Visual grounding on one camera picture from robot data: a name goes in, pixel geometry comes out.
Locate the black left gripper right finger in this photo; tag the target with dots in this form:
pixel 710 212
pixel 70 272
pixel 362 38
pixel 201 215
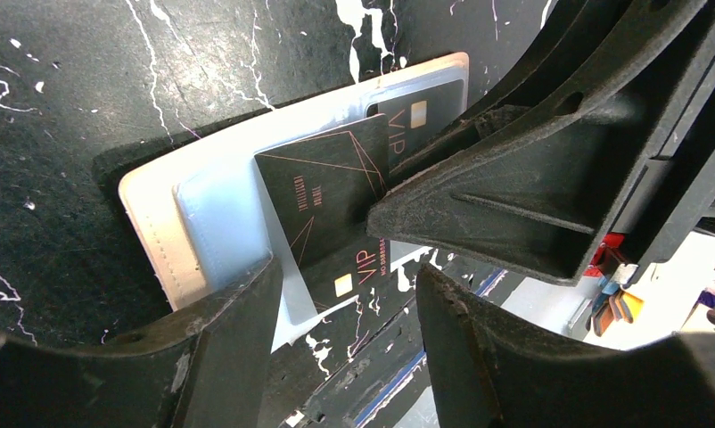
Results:
pixel 491 368

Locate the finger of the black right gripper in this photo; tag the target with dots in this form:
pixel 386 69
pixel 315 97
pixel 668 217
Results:
pixel 572 33
pixel 638 199

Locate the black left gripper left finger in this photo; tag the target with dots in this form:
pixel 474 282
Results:
pixel 201 366

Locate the beige card holder wallet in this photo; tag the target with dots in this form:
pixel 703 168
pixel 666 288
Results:
pixel 202 212

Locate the black VIP credit card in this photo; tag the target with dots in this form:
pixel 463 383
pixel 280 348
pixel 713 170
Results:
pixel 321 188

